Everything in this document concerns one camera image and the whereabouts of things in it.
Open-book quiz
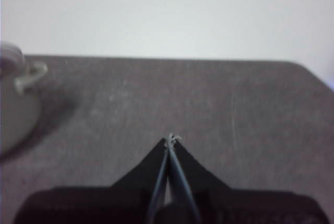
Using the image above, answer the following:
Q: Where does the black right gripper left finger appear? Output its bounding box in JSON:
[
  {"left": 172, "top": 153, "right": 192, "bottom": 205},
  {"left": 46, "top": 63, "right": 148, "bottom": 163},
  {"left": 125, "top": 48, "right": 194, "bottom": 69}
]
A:
[{"left": 13, "top": 137, "right": 169, "bottom": 224}]

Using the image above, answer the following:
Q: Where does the green electric cooking pot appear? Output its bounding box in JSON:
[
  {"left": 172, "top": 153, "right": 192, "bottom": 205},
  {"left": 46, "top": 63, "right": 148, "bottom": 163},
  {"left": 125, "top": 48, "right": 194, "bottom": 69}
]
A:
[{"left": 0, "top": 61, "right": 49, "bottom": 158}]

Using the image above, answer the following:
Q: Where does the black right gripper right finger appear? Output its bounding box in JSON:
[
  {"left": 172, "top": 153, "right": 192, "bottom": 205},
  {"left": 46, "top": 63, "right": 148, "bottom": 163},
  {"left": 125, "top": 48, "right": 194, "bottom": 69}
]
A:
[{"left": 170, "top": 139, "right": 331, "bottom": 224}]

